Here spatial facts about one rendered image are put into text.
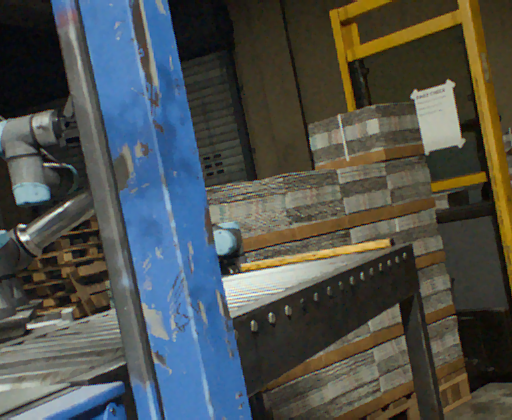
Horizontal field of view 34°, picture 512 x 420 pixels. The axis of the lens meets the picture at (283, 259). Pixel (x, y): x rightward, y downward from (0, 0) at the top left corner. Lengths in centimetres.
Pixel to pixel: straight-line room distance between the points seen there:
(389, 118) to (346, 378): 109
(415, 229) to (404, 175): 23
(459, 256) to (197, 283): 337
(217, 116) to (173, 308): 968
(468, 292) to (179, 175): 340
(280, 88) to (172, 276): 931
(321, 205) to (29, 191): 143
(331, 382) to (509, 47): 678
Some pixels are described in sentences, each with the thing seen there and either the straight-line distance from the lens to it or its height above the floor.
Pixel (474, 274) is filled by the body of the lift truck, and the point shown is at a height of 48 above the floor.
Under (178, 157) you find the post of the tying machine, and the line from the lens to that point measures 79.
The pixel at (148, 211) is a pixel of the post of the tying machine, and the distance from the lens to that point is 77.
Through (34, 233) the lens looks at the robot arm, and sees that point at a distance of 274.
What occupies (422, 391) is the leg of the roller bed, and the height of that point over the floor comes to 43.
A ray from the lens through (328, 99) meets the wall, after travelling 991.
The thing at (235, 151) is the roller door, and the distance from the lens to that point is 1031.
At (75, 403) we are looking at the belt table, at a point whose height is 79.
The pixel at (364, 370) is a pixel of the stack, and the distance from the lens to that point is 319.
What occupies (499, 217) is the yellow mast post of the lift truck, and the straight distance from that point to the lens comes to 379.
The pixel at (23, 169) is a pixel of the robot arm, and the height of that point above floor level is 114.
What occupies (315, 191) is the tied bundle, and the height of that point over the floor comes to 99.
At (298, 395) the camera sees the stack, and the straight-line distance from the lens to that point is 293.
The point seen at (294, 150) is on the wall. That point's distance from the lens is 996.
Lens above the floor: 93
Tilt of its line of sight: 3 degrees down
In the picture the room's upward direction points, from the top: 11 degrees counter-clockwise
